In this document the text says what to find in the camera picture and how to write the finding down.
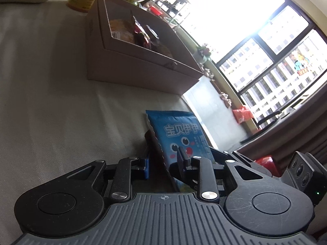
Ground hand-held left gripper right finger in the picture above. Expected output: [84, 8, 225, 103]
[169, 146, 260, 205]

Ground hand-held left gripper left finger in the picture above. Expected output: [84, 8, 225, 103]
[66, 156, 150, 201]

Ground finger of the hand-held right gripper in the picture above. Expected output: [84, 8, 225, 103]
[209, 146, 231, 165]
[231, 151, 273, 178]

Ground blue snack packet cartoon face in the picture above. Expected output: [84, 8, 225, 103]
[145, 110, 214, 193]

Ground brown cardboard box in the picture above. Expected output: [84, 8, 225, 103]
[85, 0, 205, 95]

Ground red snack packet yellow pictures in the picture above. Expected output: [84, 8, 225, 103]
[133, 17, 152, 49]

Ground orange plastic bag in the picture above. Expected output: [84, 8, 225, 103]
[232, 105, 255, 125]

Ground row of small figurines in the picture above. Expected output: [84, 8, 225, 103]
[209, 70, 232, 108]

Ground potted flower plant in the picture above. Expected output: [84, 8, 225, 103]
[195, 44, 213, 63]

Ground colourful window sticker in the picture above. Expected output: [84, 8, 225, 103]
[291, 50, 311, 77]

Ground white tablecloth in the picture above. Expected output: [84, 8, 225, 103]
[0, 0, 213, 245]

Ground red basin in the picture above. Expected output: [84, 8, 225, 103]
[149, 5, 164, 17]

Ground balcony shelf rack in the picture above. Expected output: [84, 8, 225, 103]
[153, 0, 195, 26]

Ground black window frame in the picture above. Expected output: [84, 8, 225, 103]
[214, 0, 327, 138]

